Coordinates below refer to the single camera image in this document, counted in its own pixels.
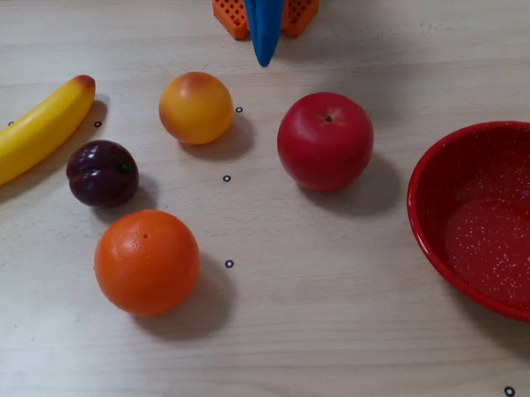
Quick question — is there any yellow orange peach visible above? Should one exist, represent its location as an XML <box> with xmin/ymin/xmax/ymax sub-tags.
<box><xmin>156</xmin><ymin>68</ymin><xmax>236</xmax><ymax>148</ymax></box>

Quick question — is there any red apple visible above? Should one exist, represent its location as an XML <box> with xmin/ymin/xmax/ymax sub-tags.
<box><xmin>273</xmin><ymin>89</ymin><xmax>378</xmax><ymax>196</ymax></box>

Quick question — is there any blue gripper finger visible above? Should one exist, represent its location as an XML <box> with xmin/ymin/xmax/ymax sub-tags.
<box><xmin>238</xmin><ymin>0</ymin><xmax>300</xmax><ymax>70</ymax></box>

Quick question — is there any red speckled bowl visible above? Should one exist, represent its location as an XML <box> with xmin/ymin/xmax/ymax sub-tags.
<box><xmin>402</xmin><ymin>120</ymin><xmax>530</xmax><ymax>334</ymax></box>

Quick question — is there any dark purple plum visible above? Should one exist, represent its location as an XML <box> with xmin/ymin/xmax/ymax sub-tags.
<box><xmin>64</xmin><ymin>138</ymin><xmax>142</xmax><ymax>210</ymax></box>

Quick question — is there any yellow banana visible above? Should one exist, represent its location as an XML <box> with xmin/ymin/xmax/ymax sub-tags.
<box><xmin>0</xmin><ymin>73</ymin><xmax>103</xmax><ymax>194</ymax></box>

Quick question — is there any orange robot base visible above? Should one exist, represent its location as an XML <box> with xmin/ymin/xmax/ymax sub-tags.
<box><xmin>212</xmin><ymin>0</ymin><xmax>322</xmax><ymax>43</ymax></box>

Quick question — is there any orange fruit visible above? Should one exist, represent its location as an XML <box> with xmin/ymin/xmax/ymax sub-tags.
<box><xmin>91</xmin><ymin>206</ymin><xmax>204</xmax><ymax>321</ymax></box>

